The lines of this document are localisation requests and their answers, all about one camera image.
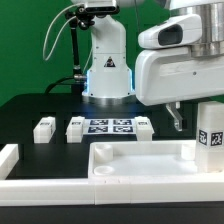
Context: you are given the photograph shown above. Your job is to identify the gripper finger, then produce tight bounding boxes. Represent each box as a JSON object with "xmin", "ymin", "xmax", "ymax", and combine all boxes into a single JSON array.
[{"xmin": 166, "ymin": 102, "xmax": 183, "ymax": 131}]

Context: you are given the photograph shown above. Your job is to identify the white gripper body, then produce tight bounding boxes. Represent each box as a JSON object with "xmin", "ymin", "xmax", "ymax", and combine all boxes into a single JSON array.
[{"xmin": 135, "ymin": 47, "xmax": 224, "ymax": 106}]

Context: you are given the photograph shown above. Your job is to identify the white desk top tray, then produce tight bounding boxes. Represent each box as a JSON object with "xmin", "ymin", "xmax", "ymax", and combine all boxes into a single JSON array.
[{"xmin": 88, "ymin": 140, "xmax": 197, "ymax": 178}]

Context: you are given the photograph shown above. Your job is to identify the white front fence bar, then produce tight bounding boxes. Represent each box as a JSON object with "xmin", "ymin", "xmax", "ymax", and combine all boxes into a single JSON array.
[{"xmin": 0, "ymin": 174, "xmax": 224, "ymax": 206}]

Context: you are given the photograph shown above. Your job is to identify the white fence bar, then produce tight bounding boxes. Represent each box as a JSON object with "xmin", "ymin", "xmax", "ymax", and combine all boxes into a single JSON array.
[
  {"xmin": 0, "ymin": 144, "xmax": 19, "ymax": 180},
  {"xmin": 0, "ymin": 174, "xmax": 224, "ymax": 206}
]

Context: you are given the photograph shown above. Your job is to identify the white left fence bar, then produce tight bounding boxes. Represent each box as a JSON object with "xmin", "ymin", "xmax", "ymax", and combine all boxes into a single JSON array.
[{"xmin": 0, "ymin": 144, "xmax": 19, "ymax": 180}]

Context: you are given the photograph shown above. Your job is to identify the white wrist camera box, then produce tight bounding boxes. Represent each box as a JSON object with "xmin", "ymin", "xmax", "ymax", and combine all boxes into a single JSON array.
[{"xmin": 138, "ymin": 14, "xmax": 202, "ymax": 49}]

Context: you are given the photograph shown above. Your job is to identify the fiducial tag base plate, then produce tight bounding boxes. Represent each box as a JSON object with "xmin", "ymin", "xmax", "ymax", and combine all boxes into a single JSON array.
[{"xmin": 83, "ymin": 119, "xmax": 136, "ymax": 135}]

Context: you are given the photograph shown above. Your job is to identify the black cable on table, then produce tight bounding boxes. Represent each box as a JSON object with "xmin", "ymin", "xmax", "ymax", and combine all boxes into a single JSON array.
[{"xmin": 44, "ymin": 76, "xmax": 78, "ymax": 94}]

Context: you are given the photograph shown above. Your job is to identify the black camera on pole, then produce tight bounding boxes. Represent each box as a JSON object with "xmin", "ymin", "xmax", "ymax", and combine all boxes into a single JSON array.
[{"xmin": 77, "ymin": 0, "xmax": 119, "ymax": 14}]

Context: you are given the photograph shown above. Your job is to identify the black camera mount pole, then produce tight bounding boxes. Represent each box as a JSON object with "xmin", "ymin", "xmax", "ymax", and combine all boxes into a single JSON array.
[{"xmin": 65, "ymin": 11, "xmax": 84, "ymax": 95}]

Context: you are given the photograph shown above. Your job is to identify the grey looped cable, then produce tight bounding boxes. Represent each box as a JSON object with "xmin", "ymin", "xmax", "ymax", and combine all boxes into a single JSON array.
[{"xmin": 42, "ymin": 3, "xmax": 81, "ymax": 62}]

